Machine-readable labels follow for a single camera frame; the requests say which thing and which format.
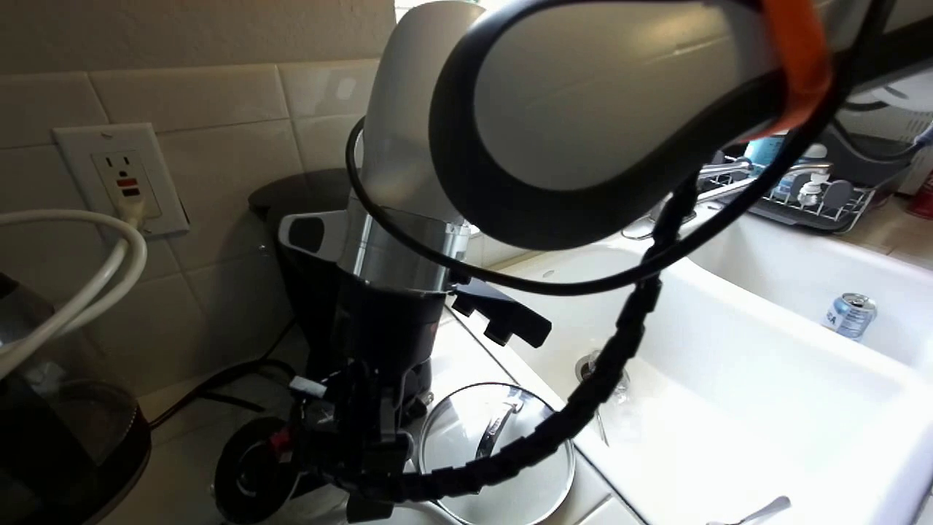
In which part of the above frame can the white power cable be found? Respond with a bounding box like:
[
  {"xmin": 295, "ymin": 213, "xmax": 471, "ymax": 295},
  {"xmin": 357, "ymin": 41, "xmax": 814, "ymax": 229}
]
[{"xmin": 0, "ymin": 206, "xmax": 150, "ymax": 382}]

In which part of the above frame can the orange strap on arm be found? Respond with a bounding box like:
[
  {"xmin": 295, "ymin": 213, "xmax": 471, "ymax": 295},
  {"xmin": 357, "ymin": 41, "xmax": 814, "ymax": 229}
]
[{"xmin": 755, "ymin": 0, "xmax": 839, "ymax": 133}]

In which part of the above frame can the silver can lying front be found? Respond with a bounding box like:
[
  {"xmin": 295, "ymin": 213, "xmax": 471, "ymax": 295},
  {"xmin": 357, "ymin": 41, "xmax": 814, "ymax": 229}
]
[{"xmin": 825, "ymin": 292, "xmax": 878, "ymax": 338}]

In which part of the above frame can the black coffee machine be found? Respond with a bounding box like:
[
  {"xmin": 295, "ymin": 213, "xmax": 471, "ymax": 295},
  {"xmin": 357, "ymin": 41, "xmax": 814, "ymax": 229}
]
[{"xmin": 244, "ymin": 165, "xmax": 461, "ymax": 430}]

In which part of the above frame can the black segmented cable conduit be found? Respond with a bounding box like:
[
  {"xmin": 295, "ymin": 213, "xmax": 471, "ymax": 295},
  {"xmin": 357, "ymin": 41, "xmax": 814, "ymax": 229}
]
[{"xmin": 374, "ymin": 171, "xmax": 706, "ymax": 508}]

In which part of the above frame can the black thin cable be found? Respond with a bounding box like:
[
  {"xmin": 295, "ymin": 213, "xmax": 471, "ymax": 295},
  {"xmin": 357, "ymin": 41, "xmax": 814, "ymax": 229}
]
[{"xmin": 341, "ymin": 0, "xmax": 898, "ymax": 299}]

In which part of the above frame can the glass pot lid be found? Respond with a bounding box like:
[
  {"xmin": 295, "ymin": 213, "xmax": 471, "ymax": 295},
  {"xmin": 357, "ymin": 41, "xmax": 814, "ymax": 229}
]
[{"xmin": 416, "ymin": 378, "xmax": 576, "ymax": 525}]

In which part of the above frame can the dark pot at left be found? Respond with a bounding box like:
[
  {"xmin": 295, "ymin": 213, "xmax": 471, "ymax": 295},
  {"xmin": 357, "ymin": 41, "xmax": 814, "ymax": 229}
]
[{"xmin": 0, "ymin": 271, "xmax": 153, "ymax": 525}]

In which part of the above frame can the white wall power outlet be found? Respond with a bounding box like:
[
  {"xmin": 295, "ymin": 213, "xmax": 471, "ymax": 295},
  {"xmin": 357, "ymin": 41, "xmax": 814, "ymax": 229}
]
[{"xmin": 53, "ymin": 123, "xmax": 188, "ymax": 235}]

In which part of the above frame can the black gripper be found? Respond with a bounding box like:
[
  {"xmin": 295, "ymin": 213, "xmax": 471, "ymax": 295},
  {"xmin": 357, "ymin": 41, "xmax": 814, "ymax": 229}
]
[{"xmin": 285, "ymin": 261, "xmax": 551, "ymax": 522}]

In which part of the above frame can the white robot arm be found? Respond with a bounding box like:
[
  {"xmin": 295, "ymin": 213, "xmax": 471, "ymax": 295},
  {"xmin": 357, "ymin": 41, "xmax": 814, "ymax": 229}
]
[{"xmin": 308, "ymin": 0, "xmax": 841, "ymax": 510}]

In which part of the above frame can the white double ceramic sink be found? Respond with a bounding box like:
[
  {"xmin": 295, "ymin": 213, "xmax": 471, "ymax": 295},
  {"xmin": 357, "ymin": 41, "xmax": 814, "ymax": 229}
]
[{"xmin": 462, "ymin": 206, "xmax": 933, "ymax": 525}]

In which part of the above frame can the black dish drying rack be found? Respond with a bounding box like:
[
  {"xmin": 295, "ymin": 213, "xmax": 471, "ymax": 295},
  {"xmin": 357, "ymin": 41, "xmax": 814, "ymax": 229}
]
[{"xmin": 697, "ymin": 123, "xmax": 917, "ymax": 233}]

